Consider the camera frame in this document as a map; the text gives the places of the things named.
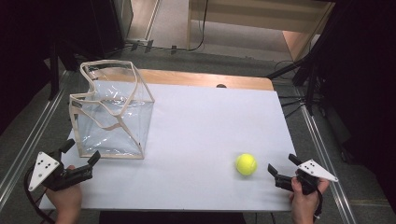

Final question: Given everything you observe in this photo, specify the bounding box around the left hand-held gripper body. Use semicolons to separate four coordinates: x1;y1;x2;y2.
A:
27;148;94;192

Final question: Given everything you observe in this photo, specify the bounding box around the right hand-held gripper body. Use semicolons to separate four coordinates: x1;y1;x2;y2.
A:
275;159;339;196

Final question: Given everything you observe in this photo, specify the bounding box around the yellow tennis ball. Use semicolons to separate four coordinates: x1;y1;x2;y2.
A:
234;152;259;176

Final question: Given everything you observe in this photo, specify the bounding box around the clear bag with beige trim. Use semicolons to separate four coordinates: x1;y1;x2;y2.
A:
68;59;156;161

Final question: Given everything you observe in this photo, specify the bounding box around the person's left hand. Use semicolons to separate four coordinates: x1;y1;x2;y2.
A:
45;164;83;224

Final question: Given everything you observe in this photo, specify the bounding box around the person's right hand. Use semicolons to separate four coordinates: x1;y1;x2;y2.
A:
289;176;331;224

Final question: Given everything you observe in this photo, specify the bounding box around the black tripod stand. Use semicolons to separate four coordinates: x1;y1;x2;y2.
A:
265;31;331;117

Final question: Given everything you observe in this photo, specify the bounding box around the black metal stand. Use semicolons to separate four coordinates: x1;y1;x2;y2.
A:
48;40;62;101

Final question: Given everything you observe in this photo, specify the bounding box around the white table sheet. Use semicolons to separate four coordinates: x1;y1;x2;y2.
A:
38;81;297;213

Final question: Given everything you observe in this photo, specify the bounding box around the black cabinet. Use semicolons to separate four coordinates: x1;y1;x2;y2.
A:
55;0;134;60

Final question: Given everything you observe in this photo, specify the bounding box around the light wooden shelf unit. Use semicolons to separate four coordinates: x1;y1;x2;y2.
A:
186;0;335;62

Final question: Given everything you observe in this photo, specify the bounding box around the aluminium floor rail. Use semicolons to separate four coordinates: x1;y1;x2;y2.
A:
298;104;358;224
0;73;71;213

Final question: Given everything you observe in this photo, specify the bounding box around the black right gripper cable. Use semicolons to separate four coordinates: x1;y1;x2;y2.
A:
313;189;325;220

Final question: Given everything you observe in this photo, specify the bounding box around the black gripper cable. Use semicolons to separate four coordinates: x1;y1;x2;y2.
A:
23;166;55;224
313;189;325;220

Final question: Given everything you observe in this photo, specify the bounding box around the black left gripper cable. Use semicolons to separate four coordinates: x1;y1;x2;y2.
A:
23;166;55;224

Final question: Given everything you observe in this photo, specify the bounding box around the black floor cable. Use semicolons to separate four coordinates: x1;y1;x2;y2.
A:
124;0;209;52

